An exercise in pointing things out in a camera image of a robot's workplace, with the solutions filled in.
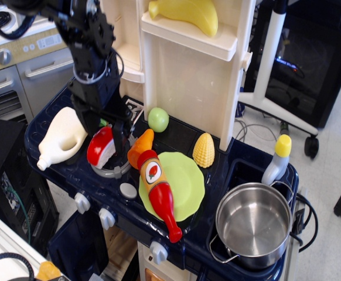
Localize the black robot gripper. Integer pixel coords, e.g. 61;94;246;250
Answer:
68;51;132;154

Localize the red and white toy sushi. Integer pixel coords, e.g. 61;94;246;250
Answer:
87;126;116;169

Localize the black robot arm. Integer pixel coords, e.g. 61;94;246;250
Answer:
0;1;132;153

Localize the stainless steel pot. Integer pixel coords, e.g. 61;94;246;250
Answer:
213;181;294;270

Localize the red toy chili pepper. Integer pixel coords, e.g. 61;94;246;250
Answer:
99;118;112;128

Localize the orange toy carrot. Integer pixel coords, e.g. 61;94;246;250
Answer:
127;129;154;169

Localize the grey toy stove burner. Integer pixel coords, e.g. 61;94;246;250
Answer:
91;153;131;179

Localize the white toy jug bottle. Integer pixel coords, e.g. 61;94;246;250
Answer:
37;107;87;171

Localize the green toy apple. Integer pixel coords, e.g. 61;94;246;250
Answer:
148;107;169;133

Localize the red toy ketchup bottle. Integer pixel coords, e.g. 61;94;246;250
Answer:
137;150;183;244

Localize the grey round button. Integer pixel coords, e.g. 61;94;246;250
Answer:
120;183;138;200

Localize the grey left stove knob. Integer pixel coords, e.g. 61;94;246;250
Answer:
74;193;91;214

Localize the grey stove knob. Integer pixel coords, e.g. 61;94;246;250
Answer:
98;208;116;231
149;241;168;265
74;193;91;214

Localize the light green toy plate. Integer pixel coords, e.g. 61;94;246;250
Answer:
138;150;205;222

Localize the grey middle stove knob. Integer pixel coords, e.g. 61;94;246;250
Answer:
98;208;116;231

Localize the cream toy kitchen shelf tower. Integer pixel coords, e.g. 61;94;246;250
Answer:
101;1;255;151

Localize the wooden grey toy kitchen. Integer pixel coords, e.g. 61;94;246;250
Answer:
0;16;74;122

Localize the yellow toy corn cob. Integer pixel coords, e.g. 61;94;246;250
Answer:
192;132;215;168

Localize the dark blue toy kitchen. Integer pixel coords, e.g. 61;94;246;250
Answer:
25;86;295;280

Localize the black computer case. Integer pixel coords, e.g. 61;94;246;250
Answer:
0;120;59;256

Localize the grey right stove knob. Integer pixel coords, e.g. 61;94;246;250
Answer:
149;241;168;265

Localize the yellow toy banana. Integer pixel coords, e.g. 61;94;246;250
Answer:
148;0;219;37

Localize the white rolling stand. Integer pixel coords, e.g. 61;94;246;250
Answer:
238;1;319;159

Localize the yellow object at bottom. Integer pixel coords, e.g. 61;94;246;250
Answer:
36;261;62;281

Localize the grey bottle with yellow cap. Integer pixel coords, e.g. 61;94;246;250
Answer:
261;134;292;185

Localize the black braided cable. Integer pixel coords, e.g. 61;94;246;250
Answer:
0;252;36;281

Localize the black cable on right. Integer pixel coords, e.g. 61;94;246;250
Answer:
289;193;319;252

